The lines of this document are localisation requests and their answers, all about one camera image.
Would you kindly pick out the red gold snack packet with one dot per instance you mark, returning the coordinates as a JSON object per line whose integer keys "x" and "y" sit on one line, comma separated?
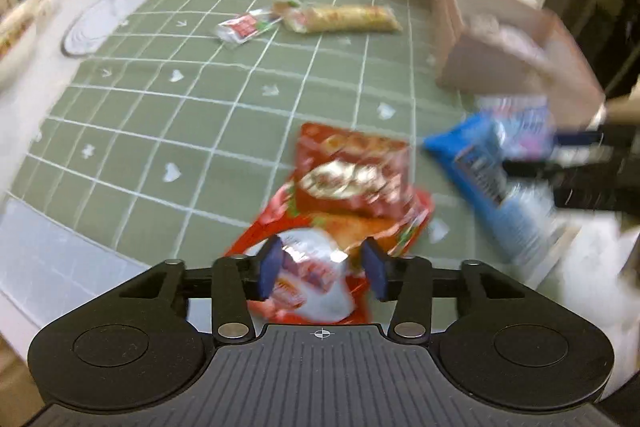
{"x": 350, "y": 172}

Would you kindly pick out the round glass turntable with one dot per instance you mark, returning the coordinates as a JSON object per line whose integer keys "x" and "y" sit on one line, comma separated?
{"x": 100, "y": 22}

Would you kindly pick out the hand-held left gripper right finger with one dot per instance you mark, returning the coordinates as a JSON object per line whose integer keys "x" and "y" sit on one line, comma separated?
{"x": 375, "y": 274}

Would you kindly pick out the orange red snack packet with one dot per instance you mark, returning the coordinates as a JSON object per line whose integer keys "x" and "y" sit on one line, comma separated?
{"x": 400, "y": 227}

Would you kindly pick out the green checked tablecloth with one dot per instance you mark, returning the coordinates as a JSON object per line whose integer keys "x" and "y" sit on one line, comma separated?
{"x": 175, "y": 132}

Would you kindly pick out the pink blue snack packet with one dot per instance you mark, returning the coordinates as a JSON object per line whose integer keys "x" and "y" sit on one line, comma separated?
{"x": 522, "y": 127}

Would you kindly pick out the long golden snack packet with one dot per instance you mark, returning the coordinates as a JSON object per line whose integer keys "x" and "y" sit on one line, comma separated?
{"x": 345, "y": 18}

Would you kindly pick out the blue white snack packet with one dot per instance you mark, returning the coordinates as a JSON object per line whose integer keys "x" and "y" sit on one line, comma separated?
{"x": 480, "y": 177}

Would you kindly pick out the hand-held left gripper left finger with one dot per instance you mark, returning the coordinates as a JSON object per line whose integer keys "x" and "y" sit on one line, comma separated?
{"x": 270, "y": 267}

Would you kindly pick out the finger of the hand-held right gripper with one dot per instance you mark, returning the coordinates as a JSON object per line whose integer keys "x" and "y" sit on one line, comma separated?
{"x": 585, "y": 139}
{"x": 560, "y": 168}

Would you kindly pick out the small red white candy packet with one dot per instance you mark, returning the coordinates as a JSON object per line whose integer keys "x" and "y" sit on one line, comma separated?
{"x": 242, "y": 28}

